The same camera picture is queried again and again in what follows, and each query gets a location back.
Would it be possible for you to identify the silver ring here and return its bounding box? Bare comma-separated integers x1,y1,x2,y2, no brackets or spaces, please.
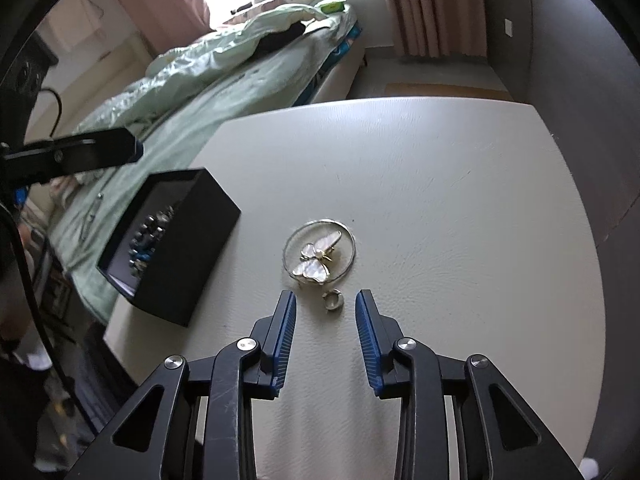
322,289,347,314

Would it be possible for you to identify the pile of brown bead bracelets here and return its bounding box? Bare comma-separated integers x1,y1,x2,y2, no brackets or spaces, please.
127,203,177,277

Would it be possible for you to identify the pale green duvet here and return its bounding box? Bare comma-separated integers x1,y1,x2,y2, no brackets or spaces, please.
79,2,352,135

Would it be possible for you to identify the black jewelry box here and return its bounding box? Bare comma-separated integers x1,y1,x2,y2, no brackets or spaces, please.
96,167,243,329

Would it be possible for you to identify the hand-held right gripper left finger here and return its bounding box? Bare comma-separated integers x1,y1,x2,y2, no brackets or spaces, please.
65,290,298,480

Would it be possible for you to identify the white table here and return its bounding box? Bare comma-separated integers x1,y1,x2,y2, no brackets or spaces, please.
102,97,609,480

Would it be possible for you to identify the white butterfly brooch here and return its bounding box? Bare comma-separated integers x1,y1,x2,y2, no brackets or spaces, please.
292,230,344,284

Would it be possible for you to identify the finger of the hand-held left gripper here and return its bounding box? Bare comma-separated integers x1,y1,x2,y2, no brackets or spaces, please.
0,127,146,186

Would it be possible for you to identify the black cloth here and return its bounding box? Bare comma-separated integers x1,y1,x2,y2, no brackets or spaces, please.
254,20,309,54

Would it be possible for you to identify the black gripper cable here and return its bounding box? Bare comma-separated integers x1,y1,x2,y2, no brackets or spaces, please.
0,88,97,443

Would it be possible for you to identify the beige headboard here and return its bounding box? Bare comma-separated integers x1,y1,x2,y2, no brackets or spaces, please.
35,10,157,128

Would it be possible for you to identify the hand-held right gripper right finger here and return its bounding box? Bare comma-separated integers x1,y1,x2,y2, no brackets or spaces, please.
354,289,586,480

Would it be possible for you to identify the bed with green sheet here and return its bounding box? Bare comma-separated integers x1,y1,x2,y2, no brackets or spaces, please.
47,4,367,328

